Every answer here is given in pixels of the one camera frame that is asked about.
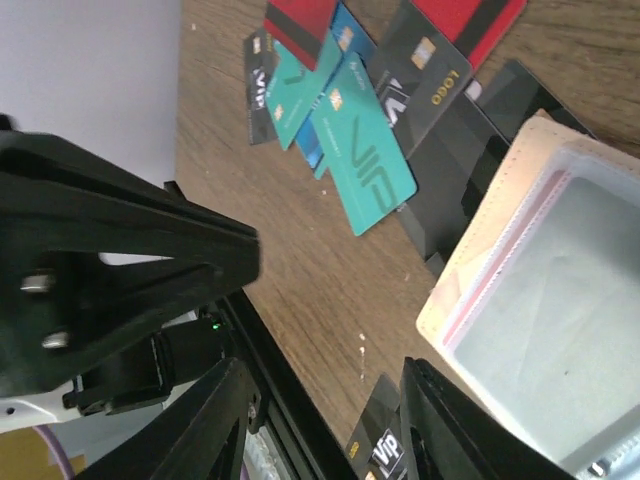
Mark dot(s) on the black card pair front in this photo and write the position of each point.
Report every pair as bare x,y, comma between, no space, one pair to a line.
374,450

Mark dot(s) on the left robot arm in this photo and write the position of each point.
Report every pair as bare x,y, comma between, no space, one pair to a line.
131,378

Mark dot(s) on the teal VIP card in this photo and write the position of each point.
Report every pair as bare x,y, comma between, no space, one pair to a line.
368,168

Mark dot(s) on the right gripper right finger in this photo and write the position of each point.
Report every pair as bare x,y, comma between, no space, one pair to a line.
446,435

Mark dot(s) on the beige leather card holder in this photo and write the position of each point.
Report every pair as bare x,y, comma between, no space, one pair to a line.
537,310

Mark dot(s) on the black logo VIP card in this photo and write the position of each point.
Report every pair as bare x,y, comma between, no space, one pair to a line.
416,73

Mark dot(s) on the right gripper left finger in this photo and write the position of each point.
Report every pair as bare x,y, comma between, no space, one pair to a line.
200,436

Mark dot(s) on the black front frame rail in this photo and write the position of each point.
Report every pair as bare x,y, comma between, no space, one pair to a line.
201,315

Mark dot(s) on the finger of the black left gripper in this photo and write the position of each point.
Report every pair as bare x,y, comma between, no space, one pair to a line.
94,258

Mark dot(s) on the red striped back card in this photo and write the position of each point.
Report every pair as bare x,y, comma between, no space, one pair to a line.
300,26

